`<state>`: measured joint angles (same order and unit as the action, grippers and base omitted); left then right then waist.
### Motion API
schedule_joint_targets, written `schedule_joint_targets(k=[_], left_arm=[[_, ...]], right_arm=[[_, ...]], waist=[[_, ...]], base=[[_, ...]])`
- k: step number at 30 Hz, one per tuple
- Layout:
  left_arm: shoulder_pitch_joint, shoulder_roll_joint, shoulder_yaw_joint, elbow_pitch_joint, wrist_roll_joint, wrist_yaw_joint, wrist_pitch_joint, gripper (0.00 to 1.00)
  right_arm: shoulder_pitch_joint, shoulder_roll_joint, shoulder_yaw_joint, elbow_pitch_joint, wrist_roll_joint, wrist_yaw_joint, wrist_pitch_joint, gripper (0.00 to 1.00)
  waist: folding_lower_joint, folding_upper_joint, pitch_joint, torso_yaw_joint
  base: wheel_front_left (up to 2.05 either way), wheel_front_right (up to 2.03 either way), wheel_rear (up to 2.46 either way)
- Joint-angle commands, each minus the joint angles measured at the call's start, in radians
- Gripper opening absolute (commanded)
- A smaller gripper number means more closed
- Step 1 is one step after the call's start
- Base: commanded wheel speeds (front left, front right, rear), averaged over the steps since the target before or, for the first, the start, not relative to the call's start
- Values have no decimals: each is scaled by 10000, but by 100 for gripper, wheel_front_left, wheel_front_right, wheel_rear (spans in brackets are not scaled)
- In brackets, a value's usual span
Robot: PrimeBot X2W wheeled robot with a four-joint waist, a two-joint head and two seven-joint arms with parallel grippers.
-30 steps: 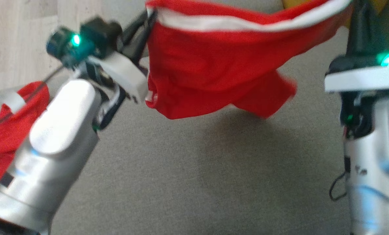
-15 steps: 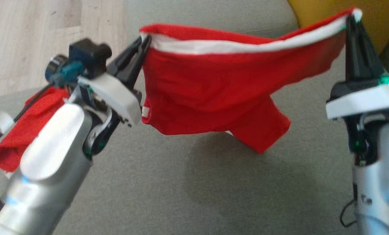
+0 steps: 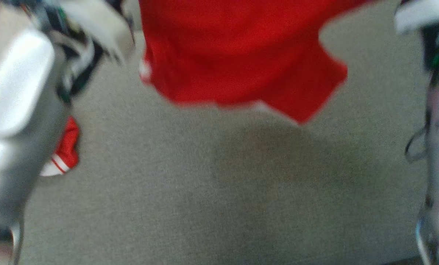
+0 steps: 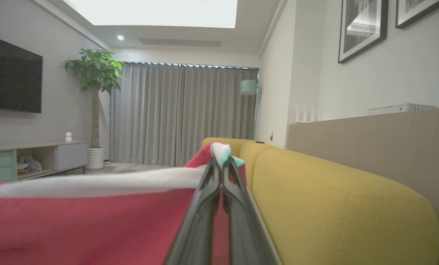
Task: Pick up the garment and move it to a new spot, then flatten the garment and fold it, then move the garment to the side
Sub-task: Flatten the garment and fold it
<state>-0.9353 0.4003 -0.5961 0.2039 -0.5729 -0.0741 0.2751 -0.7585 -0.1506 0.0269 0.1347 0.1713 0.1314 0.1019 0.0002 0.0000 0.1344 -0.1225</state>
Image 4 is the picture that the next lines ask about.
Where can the yellow sofa armrest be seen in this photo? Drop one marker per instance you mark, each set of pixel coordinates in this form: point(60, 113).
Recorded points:
point(234, 142)

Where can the bright ceiling light panel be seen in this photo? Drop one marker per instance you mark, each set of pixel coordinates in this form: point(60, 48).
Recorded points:
point(156, 13)

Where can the yellow sofa back cushion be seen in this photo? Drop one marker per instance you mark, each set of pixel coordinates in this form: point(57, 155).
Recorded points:
point(333, 206)
point(250, 154)

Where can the small white round figurine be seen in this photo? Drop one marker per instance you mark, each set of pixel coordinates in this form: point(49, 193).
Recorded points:
point(68, 137)

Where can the large black framed picture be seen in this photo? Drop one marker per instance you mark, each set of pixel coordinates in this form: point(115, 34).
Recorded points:
point(363, 29)

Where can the grey pleated curtain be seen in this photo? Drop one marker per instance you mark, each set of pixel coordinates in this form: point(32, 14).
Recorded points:
point(182, 114)

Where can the white ribbed plant pot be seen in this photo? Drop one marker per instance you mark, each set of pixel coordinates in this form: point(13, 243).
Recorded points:
point(95, 158)

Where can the red shorts with white trim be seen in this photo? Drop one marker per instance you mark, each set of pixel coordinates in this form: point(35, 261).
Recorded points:
point(75, 228)

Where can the green leafy indoor tree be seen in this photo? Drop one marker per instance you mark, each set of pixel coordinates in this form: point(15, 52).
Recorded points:
point(94, 70)

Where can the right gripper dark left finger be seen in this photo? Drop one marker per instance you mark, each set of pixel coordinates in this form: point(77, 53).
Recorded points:
point(201, 221)

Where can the soft toys in cabinet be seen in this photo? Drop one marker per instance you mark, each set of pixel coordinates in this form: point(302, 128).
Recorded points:
point(29, 165)

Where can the beige half-height partition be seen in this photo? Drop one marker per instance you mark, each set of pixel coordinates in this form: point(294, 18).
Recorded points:
point(370, 143)

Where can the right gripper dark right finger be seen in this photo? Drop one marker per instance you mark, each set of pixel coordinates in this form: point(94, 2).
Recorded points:
point(245, 228)

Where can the flat white slatted device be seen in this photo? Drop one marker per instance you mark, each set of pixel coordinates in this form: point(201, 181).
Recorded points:
point(399, 109)

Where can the low wooden tv cabinet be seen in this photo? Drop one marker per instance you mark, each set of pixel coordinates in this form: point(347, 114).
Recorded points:
point(70, 156)

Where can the ceiling air vent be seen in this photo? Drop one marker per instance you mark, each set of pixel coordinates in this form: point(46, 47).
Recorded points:
point(179, 42)

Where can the white router with antennas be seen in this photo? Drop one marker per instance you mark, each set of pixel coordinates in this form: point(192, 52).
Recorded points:
point(307, 115)

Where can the black wall television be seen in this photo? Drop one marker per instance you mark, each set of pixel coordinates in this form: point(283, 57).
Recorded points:
point(9, 73)

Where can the floor lamp with teal shade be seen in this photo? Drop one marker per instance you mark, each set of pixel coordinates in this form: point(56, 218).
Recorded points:
point(248, 87)

